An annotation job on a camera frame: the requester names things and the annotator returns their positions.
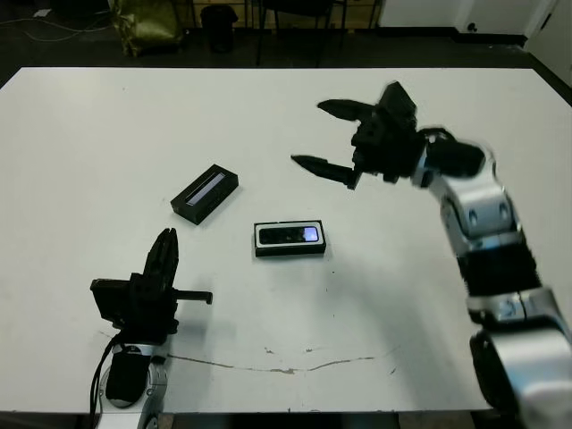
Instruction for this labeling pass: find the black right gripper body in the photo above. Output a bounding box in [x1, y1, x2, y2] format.
[349, 108, 425, 184]

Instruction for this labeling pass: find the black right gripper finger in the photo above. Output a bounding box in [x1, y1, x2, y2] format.
[316, 98, 381, 125]
[290, 154, 364, 191]

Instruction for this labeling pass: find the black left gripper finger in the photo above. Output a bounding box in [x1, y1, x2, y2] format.
[165, 228, 181, 290]
[143, 228, 171, 290]

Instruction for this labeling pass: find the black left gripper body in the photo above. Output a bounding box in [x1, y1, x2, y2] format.
[111, 271, 214, 346]

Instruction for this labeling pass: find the black slim camera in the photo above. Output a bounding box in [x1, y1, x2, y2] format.
[257, 225, 321, 247]

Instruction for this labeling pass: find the black box lid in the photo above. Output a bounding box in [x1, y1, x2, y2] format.
[170, 164, 240, 228]

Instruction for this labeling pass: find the black box with white tray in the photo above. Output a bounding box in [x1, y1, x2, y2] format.
[253, 218, 327, 259]

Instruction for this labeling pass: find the black mesh office chair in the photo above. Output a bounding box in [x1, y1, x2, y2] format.
[255, 0, 348, 69]

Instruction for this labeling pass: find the black waste bin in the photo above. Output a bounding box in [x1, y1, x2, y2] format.
[199, 4, 240, 55]

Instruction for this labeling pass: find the white door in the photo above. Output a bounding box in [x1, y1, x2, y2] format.
[523, 0, 572, 88]

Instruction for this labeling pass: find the crumpled plastic bag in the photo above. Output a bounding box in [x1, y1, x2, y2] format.
[108, 0, 186, 58]

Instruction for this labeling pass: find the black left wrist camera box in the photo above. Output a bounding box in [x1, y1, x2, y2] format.
[88, 277, 136, 330]

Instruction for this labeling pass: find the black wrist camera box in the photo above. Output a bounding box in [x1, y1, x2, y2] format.
[377, 80, 420, 131]
[88, 277, 136, 330]

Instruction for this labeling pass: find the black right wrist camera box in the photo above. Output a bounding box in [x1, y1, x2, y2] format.
[377, 80, 420, 131]

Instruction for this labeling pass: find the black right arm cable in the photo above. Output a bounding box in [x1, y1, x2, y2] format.
[419, 125, 461, 147]

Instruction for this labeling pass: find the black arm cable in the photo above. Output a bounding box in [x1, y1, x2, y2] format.
[419, 125, 461, 147]
[89, 332, 124, 429]

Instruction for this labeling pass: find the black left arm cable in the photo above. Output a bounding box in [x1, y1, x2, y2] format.
[89, 332, 124, 429]

